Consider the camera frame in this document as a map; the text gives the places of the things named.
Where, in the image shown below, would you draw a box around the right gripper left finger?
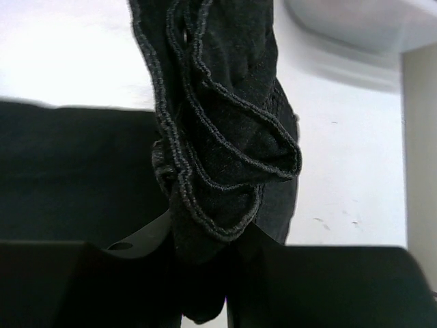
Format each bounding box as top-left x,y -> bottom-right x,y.
106,211 -> 171,259

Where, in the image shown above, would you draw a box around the black trousers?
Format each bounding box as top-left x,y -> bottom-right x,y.
1,1 -> 301,327

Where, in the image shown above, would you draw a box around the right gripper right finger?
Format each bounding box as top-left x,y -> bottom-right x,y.
235,223 -> 283,249

